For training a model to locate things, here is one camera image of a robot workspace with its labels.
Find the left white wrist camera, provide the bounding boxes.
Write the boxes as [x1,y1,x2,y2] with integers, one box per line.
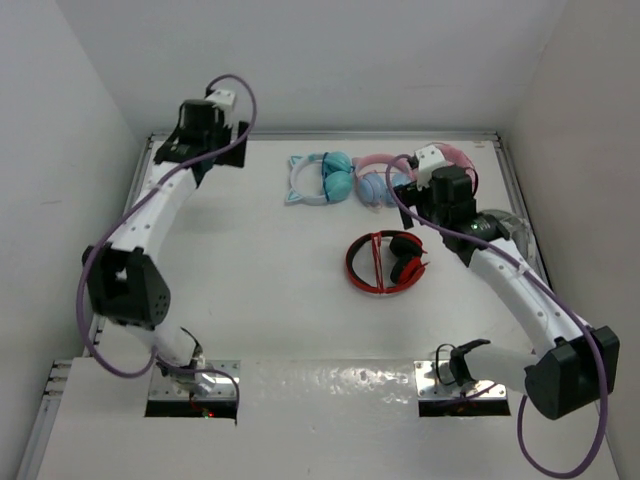
[205,89,237,112]

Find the white grey headphones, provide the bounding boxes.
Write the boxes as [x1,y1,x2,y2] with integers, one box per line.
[483,209,537,266]

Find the red black headphones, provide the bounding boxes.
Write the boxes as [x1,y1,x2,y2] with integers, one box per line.
[345,230,428,295]

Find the aluminium table frame rail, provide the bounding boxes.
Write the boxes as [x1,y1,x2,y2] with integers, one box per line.
[38,133,536,479]

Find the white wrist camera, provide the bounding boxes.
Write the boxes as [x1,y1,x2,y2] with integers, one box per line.
[205,89,237,112]
[414,145,448,189]

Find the teal cat-ear headphones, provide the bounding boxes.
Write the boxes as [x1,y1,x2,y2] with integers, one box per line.
[284,151,354,206]

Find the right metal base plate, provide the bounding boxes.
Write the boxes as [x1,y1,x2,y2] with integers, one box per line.
[414,358,507,403]

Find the pink blue cat-ear headphones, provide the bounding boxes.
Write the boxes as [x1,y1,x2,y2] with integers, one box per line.
[352,153,414,208]

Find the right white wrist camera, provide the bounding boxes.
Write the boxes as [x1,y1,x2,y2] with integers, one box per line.
[414,145,448,189]

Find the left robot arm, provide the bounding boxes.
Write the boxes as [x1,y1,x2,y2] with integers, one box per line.
[83,90,249,370]

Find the metal base plate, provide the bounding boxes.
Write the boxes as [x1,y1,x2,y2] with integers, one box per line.
[414,358,507,403]
[148,360,240,402]

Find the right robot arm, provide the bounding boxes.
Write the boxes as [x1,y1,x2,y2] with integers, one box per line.
[392,166,620,420]

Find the pink gaming headphones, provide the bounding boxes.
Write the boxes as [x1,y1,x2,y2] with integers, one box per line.
[433,142,475,171]

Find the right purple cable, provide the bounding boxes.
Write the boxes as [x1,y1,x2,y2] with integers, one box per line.
[384,152,612,477]

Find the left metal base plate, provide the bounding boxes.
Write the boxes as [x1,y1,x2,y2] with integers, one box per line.
[148,360,240,402]

